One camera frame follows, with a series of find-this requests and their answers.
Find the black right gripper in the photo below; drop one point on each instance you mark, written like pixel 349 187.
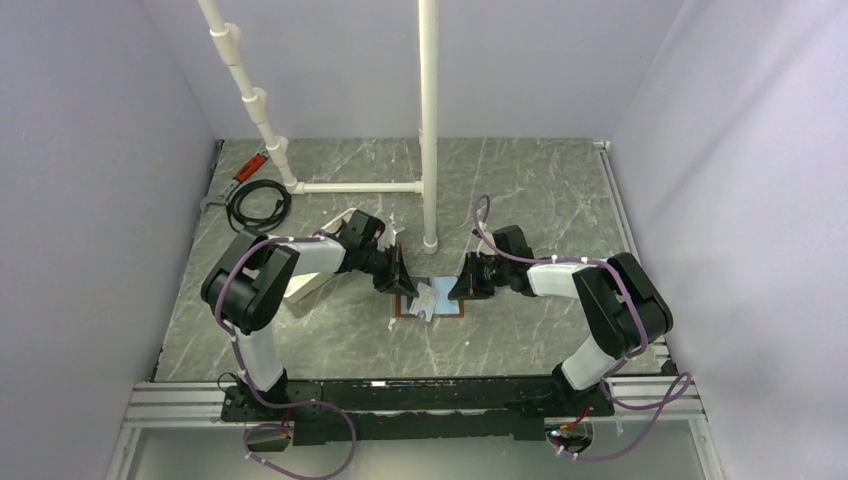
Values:
pixel 469 285

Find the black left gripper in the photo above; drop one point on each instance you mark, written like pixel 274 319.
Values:
pixel 396 274

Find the brown leather card holder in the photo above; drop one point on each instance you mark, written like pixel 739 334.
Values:
pixel 402 302

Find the light blue credit card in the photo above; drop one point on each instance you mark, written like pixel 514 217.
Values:
pixel 444 305

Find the white VIP credit card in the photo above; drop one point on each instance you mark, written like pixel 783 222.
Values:
pixel 423 304

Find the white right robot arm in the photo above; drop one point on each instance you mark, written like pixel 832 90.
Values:
pixel 624 310

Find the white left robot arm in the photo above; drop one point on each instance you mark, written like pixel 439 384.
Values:
pixel 247 285

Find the white plastic tray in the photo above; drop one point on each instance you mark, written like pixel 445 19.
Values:
pixel 318 261

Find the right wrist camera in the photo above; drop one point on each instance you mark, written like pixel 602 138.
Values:
pixel 511 240

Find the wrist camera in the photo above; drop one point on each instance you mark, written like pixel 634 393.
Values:
pixel 362 231
pixel 511 240

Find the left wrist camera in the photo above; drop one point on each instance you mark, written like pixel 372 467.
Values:
pixel 362 231

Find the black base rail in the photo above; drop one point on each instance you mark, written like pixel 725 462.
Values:
pixel 319 411

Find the red handled pliers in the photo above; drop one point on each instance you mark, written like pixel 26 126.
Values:
pixel 247 170

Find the white PVC pipe frame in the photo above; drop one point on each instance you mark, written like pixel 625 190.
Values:
pixel 334 69

